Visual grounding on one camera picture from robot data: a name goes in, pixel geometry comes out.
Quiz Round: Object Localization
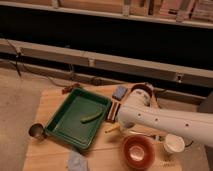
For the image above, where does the yellow banana toy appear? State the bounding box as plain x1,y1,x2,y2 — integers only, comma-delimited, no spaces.
105,125,120,133

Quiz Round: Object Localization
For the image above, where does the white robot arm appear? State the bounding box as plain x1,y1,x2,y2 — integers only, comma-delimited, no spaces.
118,89,213,147

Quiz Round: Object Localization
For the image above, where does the white paper cup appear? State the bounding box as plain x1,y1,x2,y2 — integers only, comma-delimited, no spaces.
163,134,185,154

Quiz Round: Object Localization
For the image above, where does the blue sponge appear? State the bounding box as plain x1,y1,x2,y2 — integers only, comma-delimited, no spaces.
112,86,127,101

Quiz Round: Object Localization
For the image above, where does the striped brown block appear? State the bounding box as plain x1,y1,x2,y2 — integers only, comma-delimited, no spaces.
106,101,120,123

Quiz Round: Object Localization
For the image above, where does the green cucumber toy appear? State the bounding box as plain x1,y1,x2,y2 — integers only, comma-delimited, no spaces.
80,111,102,123

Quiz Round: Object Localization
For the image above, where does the red brown toy object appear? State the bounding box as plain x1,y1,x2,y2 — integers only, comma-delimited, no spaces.
61,83,80,94

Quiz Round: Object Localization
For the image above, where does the green plastic tray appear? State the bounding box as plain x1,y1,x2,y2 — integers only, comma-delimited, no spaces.
45,88,111,150

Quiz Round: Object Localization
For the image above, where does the large orange bowl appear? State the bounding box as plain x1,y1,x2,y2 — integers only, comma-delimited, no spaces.
122,135,155,170

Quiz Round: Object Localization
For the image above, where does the grey blue cloth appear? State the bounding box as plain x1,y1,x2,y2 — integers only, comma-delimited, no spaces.
67,151,89,171

